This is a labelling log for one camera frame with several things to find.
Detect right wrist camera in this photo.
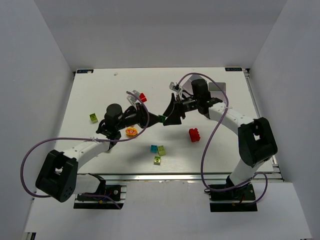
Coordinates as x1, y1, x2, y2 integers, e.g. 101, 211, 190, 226
169, 82, 183, 97

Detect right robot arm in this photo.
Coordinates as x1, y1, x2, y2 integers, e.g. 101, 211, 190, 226
163, 78, 278, 190

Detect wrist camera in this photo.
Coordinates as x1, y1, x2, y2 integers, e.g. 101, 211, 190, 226
169, 82, 183, 97
126, 90, 140, 107

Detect large red lego brick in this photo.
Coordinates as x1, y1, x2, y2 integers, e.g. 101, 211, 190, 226
188, 128, 201, 143

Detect cyan small lego brick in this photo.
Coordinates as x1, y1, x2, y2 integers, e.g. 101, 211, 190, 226
150, 145, 158, 154

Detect orange printed round lego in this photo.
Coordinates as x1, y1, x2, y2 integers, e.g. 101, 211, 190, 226
125, 127, 138, 138

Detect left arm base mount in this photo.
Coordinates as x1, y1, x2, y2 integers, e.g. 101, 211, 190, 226
73, 174, 127, 210

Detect tilted white divided container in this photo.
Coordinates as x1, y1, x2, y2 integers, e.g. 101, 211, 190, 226
182, 74, 202, 95

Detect dark green lego brick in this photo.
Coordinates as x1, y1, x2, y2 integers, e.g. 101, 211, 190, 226
158, 115, 166, 123

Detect upright white divided container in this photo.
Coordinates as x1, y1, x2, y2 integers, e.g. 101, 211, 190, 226
208, 82, 227, 102

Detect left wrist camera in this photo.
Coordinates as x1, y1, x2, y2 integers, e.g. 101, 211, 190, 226
126, 90, 140, 107

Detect small red lego brick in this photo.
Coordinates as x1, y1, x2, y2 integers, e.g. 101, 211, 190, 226
139, 93, 147, 103

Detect pale green printed lego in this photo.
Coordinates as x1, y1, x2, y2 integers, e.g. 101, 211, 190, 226
153, 156, 162, 166

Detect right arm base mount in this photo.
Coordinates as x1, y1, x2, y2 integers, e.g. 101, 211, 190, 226
204, 183, 258, 213

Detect blue table label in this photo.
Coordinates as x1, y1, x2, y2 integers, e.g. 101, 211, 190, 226
76, 69, 94, 74
224, 67, 243, 72

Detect left blue table label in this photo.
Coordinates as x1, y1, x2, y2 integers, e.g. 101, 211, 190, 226
76, 69, 94, 74

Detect pale green lego brick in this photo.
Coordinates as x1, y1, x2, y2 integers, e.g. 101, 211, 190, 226
157, 145, 166, 156

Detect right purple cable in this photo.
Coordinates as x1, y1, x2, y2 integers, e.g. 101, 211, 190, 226
176, 72, 270, 206

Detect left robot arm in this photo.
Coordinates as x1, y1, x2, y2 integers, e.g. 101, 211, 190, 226
35, 103, 165, 203

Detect lime printed lego brick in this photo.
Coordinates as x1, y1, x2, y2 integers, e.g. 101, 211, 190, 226
89, 113, 98, 123

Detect right blue table label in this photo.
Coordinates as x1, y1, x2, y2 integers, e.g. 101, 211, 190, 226
224, 67, 243, 72

